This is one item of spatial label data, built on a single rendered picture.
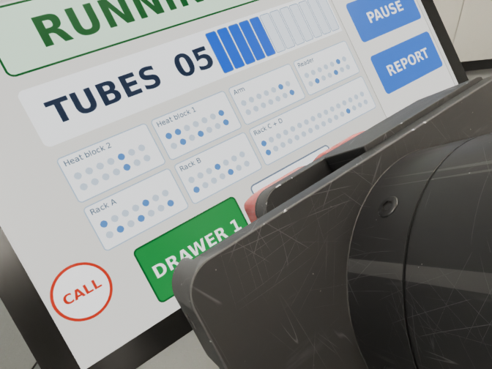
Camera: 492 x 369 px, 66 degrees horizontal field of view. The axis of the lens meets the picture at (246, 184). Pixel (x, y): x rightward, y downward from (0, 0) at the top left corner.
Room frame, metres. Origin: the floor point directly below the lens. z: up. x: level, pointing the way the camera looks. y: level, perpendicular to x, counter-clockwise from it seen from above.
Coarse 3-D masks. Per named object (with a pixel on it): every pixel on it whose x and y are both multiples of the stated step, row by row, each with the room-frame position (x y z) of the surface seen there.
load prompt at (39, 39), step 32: (32, 0) 0.31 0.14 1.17; (64, 0) 0.32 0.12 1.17; (96, 0) 0.33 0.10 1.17; (128, 0) 0.34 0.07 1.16; (160, 0) 0.35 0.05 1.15; (192, 0) 0.36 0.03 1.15; (224, 0) 0.37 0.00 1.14; (256, 0) 0.38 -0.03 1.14; (0, 32) 0.29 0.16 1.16; (32, 32) 0.30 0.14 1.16; (64, 32) 0.30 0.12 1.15; (96, 32) 0.31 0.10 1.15; (128, 32) 0.32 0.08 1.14; (32, 64) 0.28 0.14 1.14
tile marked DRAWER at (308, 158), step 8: (312, 152) 0.29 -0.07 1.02; (320, 152) 0.29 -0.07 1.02; (296, 160) 0.28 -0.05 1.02; (304, 160) 0.28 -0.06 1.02; (312, 160) 0.28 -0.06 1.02; (280, 168) 0.27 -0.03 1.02; (288, 168) 0.27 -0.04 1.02; (272, 176) 0.26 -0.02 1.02; (280, 176) 0.26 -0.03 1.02; (256, 184) 0.25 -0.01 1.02; (264, 184) 0.25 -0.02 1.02
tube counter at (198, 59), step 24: (312, 0) 0.40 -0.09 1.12; (240, 24) 0.36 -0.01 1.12; (264, 24) 0.36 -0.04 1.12; (288, 24) 0.37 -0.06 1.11; (312, 24) 0.38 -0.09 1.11; (336, 24) 0.39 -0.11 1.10; (168, 48) 0.32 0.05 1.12; (192, 48) 0.32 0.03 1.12; (216, 48) 0.33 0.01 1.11; (240, 48) 0.34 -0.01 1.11; (264, 48) 0.35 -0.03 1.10; (288, 48) 0.35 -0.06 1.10; (192, 72) 0.31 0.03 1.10; (216, 72) 0.32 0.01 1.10
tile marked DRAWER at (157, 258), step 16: (208, 208) 0.23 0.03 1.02; (224, 208) 0.23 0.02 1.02; (240, 208) 0.23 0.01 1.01; (192, 224) 0.22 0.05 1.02; (208, 224) 0.22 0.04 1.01; (224, 224) 0.22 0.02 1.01; (240, 224) 0.22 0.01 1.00; (160, 240) 0.20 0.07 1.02; (176, 240) 0.20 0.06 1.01; (192, 240) 0.21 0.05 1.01; (208, 240) 0.21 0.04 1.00; (144, 256) 0.19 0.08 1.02; (160, 256) 0.19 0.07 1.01; (176, 256) 0.20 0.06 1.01; (192, 256) 0.20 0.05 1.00; (144, 272) 0.18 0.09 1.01; (160, 272) 0.18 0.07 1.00; (160, 288) 0.18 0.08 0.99; (160, 304) 0.17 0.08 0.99
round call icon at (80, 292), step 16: (96, 256) 0.19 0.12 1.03; (64, 272) 0.17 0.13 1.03; (80, 272) 0.18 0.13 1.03; (96, 272) 0.18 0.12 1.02; (48, 288) 0.17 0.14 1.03; (64, 288) 0.17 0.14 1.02; (80, 288) 0.17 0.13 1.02; (96, 288) 0.17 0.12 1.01; (112, 288) 0.17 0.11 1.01; (48, 304) 0.16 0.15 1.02; (64, 304) 0.16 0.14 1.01; (80, 304) 0.16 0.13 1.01; (96, 304) 0.16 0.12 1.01; (112, 304) 0.16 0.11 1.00; (64, 320) 0.15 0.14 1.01; (80, 320) 0.15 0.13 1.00
